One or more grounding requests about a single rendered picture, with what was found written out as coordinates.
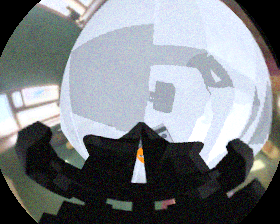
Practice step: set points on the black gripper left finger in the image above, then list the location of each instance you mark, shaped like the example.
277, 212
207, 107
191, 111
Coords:
124, 149

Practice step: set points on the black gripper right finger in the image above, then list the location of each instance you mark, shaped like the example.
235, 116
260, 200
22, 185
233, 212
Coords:
156, 150

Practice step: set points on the orange round plate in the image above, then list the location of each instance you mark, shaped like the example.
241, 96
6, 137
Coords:
140, 152

